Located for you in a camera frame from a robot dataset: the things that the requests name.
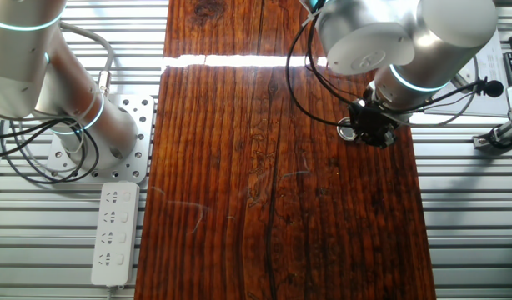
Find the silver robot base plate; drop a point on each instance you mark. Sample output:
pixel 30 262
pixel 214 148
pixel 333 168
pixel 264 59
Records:
pixel 141 125

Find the wood grain table mat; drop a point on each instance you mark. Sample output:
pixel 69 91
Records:
pixel 239 187

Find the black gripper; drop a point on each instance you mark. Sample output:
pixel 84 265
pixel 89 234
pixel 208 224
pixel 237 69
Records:
pixel 370 123

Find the wrist camera with grey bracket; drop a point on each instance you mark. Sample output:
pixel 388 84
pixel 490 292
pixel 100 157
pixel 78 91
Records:
pixel 491 88

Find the printed paper sheet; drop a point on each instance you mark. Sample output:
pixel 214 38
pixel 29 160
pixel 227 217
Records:
pixel 495 66

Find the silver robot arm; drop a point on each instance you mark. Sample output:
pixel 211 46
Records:
pixel 31 62

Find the white power strip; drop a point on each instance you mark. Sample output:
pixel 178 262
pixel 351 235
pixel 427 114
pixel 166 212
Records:
pixel 114 233

